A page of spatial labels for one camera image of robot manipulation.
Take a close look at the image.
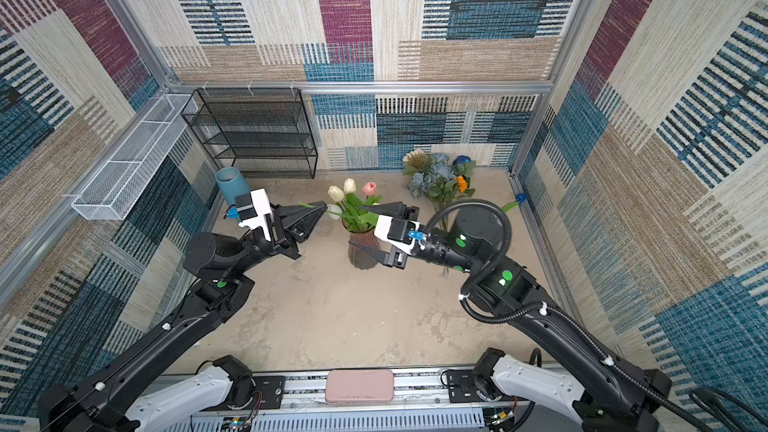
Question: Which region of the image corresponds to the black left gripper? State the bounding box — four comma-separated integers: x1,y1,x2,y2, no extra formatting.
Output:
228,205,322,281

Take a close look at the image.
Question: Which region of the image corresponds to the pink ribbed glass vase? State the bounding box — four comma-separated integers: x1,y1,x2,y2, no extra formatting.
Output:
346,224,385,271

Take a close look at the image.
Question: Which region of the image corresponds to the pink tulip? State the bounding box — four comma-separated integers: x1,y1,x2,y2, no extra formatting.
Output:
362,182,381,205

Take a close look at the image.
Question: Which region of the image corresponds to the yellow tulip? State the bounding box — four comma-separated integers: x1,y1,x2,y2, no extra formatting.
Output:
343,178,364,217

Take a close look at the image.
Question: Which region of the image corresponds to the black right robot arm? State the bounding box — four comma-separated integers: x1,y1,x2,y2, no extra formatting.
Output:
364,200,709,431

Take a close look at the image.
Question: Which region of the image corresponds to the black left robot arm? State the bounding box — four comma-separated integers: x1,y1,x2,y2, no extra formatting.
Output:
38,189,327,431

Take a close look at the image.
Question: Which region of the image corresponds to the blue cylindrical vase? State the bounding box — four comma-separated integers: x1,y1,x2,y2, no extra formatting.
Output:
215,167,250,205

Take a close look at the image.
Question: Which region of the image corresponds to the pink rectangular case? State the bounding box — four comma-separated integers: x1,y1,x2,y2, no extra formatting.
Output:
325,369,395,405

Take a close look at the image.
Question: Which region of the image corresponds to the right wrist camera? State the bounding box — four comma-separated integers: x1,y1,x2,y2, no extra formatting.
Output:
374,215,426,255

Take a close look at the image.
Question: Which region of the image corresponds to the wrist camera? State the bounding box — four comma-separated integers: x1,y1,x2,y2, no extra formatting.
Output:
374,215,426,255
224,188,274,242

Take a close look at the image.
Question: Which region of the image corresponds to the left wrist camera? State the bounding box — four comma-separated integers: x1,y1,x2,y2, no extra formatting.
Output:
224,188,274,242

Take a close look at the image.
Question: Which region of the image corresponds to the black wire mesh shelf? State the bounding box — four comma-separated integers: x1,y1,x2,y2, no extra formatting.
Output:
181,88,318,179

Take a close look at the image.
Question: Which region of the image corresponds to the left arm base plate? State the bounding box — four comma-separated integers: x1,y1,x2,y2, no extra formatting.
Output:
204,375,286,412

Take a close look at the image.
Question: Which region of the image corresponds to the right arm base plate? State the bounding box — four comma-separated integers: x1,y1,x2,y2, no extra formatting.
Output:
440,368,501,403

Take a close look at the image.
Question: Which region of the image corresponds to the white wire mesh basket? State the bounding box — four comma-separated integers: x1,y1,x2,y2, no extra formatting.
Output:
71,94,190,221

